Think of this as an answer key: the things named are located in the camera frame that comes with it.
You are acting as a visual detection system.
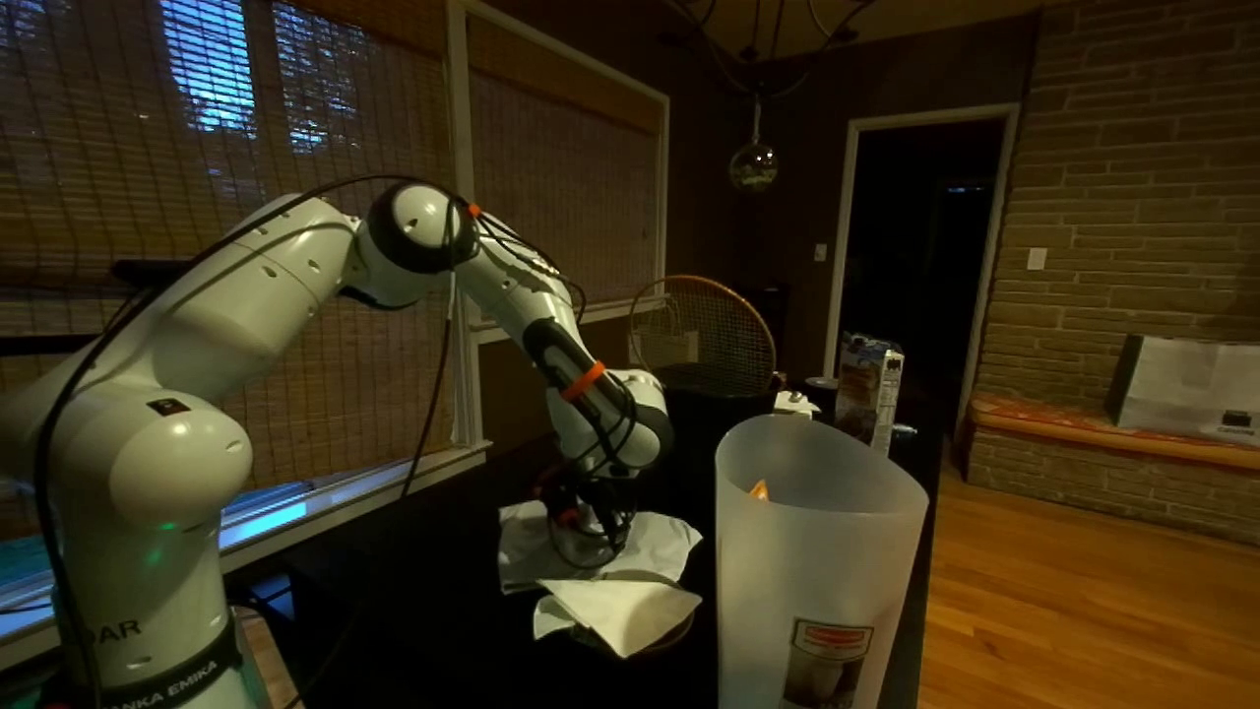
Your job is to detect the translucent plastic pitcher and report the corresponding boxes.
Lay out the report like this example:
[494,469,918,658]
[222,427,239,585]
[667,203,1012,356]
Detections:
[712,409,933,709]

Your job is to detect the printed drink carton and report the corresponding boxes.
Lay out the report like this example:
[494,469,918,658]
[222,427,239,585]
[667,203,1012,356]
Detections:
[834,331,910,459]

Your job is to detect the white door frame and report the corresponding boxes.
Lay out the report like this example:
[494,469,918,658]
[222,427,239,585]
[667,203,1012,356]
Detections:
[819,102,1024,442]

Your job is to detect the narrow woven window blind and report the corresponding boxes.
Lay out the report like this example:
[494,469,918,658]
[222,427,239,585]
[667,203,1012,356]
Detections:
[465,69,660,314]

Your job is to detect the glass globe pendant lamp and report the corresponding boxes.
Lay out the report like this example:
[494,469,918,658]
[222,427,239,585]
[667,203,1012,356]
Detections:
[726,90,785,196]

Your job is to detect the small white crumpled paper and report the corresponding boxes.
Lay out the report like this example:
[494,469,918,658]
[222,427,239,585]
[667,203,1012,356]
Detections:
[771,388,827,421]

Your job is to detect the wooden hearth ledge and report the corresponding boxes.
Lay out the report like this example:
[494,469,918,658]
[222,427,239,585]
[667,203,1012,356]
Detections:
[970,397,1260,482]

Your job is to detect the round chair back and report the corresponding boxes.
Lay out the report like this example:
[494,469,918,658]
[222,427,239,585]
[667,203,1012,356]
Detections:
[625,272,780,511]

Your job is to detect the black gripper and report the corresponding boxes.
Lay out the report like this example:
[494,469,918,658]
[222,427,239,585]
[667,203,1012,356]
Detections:
[540,459,650,576]

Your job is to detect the folded white napkin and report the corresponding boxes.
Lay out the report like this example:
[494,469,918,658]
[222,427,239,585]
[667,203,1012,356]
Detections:
[528,576,706,663]

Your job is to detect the white bed sheet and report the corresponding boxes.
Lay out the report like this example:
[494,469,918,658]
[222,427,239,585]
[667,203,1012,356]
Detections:
[494,495,710,600]

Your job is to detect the white box on counter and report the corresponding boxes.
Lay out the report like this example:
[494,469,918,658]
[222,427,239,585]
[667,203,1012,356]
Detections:
[1107,331,1260,436]

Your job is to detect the wide woven window blind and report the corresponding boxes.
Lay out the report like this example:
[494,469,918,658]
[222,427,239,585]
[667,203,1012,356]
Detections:
[0,0,457,531]

